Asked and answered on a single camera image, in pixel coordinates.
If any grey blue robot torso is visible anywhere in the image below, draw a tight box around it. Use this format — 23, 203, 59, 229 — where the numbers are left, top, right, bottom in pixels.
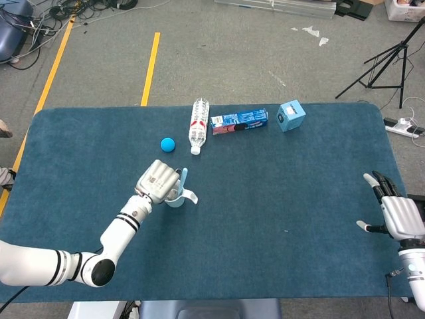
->
138, 298, 283, 319

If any blue felt table cover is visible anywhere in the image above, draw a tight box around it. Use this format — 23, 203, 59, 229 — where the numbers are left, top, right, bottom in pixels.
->
0, 102, 421, 303

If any blue pink cookie box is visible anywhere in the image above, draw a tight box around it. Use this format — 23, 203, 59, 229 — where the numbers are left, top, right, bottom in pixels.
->
210, 108, 270, 136

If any black tripod stand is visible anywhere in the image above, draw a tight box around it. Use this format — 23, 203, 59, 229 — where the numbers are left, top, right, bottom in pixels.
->
335, 16, 425, 110

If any white plastic basket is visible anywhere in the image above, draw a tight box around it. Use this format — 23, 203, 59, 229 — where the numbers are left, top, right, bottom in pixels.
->
384, 0, 425, 23

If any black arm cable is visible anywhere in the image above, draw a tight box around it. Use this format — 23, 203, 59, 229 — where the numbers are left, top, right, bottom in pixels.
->
384, 269, 404, 319
0, 247, 104, 312

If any blue foam ball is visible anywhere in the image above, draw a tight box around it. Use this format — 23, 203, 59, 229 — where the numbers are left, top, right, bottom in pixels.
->
160, 137, 177, 154

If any white robot base panel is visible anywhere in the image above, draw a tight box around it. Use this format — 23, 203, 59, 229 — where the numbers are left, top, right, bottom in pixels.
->
68, 300, 122, 319

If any black plastic bracket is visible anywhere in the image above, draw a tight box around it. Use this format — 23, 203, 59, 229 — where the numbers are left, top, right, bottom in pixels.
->
334, 0, 375, 21

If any tangled black cable bundle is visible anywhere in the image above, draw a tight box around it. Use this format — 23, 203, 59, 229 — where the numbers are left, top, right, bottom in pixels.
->
0, 0, 139, 70

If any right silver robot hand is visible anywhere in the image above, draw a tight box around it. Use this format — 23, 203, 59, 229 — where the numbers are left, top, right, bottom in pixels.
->
356, 170, 425, 241

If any light blue cube box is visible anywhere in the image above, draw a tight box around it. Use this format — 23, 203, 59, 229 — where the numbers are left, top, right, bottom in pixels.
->
276, 99, 307, 133

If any pale blue cup with handle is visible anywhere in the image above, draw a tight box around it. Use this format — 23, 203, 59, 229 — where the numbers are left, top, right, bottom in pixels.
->
165, 187, 199, 209

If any white power strip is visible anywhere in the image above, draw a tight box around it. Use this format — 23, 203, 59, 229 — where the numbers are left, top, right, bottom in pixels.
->
383, 116, 425, 139

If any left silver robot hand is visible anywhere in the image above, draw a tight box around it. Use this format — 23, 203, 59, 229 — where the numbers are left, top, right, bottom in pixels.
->
134, 159, 182, 205

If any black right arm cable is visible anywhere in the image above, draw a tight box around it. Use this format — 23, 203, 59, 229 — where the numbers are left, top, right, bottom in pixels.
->
384, 269, 404, 319

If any long aluminium profile stack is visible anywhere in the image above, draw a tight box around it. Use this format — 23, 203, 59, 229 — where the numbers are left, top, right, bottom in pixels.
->
214, 0, 337, 20

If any clear plastic water bottle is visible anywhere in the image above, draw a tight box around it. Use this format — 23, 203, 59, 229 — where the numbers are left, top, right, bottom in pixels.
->
188, 97, 211, 156

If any light blue toothbrush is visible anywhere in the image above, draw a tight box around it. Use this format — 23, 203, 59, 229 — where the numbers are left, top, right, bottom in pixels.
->
178, 167, 189, 197

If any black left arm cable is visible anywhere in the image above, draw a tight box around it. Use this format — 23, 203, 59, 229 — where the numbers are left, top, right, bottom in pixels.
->
0, 247, 104, 312

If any dark blue machine base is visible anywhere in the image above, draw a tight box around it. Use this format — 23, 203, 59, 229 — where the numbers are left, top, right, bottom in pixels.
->
0, 0, 34, 63

